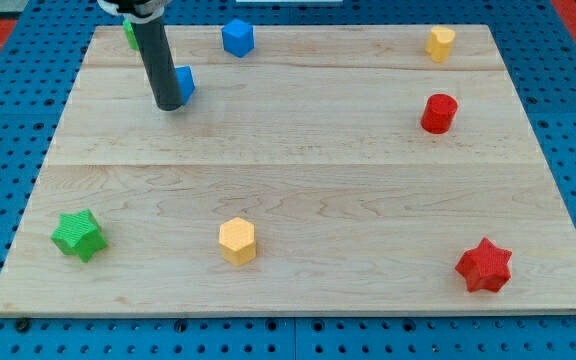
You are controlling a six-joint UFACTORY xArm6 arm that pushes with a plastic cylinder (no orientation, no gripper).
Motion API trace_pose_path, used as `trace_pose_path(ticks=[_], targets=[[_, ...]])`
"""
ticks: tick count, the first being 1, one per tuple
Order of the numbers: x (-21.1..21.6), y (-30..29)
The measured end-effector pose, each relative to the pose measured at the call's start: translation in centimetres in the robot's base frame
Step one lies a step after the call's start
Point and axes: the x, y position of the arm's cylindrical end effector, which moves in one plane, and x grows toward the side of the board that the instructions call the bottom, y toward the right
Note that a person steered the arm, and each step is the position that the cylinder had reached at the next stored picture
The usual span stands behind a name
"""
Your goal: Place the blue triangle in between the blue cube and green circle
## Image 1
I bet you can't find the blue triangle block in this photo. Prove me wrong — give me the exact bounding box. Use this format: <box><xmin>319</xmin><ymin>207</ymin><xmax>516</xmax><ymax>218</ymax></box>
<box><xmin>175</xmin><ymin>66</ymin><xmax>195</xmax><ymax>105</ymax></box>

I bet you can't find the blue cube block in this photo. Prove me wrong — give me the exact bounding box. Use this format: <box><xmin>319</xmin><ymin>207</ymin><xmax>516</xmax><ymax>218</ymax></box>
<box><xmin>221</xmin><ymin>19</ymin><xmax>255</xmax><ymax>58</ymax></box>

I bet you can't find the green circle block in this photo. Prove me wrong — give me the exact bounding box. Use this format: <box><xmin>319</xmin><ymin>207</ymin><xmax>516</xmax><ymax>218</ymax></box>
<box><xmin>122</xmin><ymin>19</ymin><xmax>139</xmax><ymax>51</ymax></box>

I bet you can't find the wooden board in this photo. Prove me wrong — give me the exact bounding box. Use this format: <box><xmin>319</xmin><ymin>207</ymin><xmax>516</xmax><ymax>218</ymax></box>
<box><xmin>0</xmin><ymin>25</ymin><xmax>576</xmax><ymax>318</ymax></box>

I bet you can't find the yellow hexagon block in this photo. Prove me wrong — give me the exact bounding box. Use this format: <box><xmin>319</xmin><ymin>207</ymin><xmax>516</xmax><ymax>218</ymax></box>
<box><xmin>219</xmin><ymin>217</ymin><xmax>256</xmax><ymax>266</ymax></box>

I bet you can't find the red cylinder block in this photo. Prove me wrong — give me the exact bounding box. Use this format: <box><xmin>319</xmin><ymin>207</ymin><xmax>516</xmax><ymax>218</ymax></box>
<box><xmin>420</xmin><ymin>93</ymin><xmax>458</xmax><ymax>134</ymax></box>

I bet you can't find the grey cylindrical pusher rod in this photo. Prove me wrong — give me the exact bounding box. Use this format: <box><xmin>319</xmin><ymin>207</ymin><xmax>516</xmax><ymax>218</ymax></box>
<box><xmin>132</xmin><ymin>17</ymin><xmax>182</xmax><ymax>111</ymax></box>

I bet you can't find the yellow heart block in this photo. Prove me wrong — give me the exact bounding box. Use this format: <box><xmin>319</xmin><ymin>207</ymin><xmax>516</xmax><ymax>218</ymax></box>
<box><xmin>425</xmin><ymin>25</ymin><xmax>456</xmax><ymax>63</ymax></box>

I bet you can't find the red star block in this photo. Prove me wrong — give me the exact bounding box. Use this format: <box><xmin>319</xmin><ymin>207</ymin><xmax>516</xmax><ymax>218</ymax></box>
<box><xmin>455</xmin><ymin>237</ymin><xmax>512</xmax><ymax>292</ymax></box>

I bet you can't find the green star block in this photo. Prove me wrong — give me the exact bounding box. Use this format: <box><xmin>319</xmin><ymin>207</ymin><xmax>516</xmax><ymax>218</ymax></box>
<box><xmin>51</xmin><ymin>209</ymin><xmax>108</xmax><ymax>263</ymax></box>

